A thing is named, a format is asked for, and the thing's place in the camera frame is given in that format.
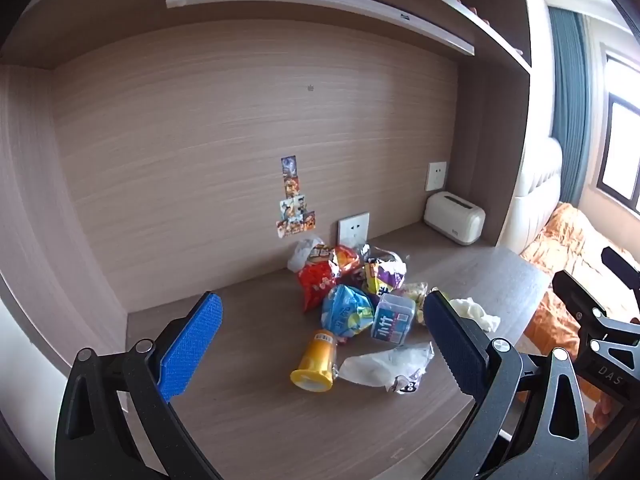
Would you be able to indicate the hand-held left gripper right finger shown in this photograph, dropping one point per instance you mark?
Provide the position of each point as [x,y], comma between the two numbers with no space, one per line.
[450,345]

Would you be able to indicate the multicolour cartoon sticker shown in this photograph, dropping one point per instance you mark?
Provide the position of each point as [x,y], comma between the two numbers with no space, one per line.
[290,227]

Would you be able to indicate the orange cartoon sticker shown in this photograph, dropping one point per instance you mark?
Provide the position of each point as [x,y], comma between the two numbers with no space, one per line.
[291,186]

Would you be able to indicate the orange chip bag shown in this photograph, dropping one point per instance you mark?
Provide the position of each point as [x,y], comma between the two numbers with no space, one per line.
[345,257]

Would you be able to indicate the silver foil wrapper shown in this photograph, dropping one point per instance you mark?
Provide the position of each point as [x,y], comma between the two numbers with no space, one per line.
[380,251]

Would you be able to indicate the white cartoon sticker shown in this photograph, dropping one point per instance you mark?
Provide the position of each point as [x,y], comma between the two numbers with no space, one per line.
[292,206]

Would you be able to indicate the white tissue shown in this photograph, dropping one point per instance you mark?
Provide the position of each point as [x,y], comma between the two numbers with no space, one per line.
[472,310]

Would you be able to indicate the clear box with blue label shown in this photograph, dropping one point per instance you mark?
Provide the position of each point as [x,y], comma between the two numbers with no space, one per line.
[392,322]

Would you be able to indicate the white wrapper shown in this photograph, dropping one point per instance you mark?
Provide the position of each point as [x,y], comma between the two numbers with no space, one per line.
[380,365]

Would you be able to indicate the blue snack bag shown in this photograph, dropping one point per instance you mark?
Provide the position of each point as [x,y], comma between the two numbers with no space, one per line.
[345,310]

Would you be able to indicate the purple and yellow snack bag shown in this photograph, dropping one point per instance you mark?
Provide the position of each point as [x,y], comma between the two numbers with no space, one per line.
[385,275]

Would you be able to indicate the pale yellow snack packet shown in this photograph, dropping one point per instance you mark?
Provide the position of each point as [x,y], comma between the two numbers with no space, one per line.
[415,295]

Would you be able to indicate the teal curtain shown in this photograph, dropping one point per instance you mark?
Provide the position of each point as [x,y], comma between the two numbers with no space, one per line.
[570,110]

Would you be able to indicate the white toaster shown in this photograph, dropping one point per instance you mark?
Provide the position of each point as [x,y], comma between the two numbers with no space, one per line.
[454,217]

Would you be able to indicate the wooden wall shelf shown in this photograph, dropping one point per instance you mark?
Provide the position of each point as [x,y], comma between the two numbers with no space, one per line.
[125,20]

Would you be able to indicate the dark framed window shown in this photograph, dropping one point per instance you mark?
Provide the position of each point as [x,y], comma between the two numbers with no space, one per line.
[622,145]

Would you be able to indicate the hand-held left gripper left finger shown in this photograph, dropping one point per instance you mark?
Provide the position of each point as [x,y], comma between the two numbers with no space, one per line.
[192,345]

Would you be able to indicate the white padded headboard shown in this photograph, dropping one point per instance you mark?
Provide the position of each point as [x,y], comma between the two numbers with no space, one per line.
[537,195]

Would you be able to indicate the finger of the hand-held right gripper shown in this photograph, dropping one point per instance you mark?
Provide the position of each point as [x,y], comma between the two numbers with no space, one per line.
[575,292]
[622,267]

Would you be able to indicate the bed with orange cover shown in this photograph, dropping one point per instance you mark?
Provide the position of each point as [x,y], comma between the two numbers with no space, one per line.
[565,240]

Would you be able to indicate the red snack bag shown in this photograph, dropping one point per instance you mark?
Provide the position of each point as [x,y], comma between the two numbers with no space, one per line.
[315,282]

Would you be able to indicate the dark blue cartoon sticker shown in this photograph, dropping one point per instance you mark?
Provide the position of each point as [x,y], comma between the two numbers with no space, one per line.
[288,166]

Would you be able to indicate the red cartoon sticker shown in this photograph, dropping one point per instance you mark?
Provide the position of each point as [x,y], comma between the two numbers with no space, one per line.
[309,221]

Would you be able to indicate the white wall socket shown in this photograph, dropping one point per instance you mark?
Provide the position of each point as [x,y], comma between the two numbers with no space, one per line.
[353,228]
[436,176]

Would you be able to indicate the yellow plastic cup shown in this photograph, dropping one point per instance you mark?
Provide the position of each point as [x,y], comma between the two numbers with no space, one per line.
[317,360]

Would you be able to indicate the white light bar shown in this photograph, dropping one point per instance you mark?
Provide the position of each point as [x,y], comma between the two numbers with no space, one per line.
[320,5]

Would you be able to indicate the white plastic bag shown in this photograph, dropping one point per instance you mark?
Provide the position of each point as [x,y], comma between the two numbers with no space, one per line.
[300,255]

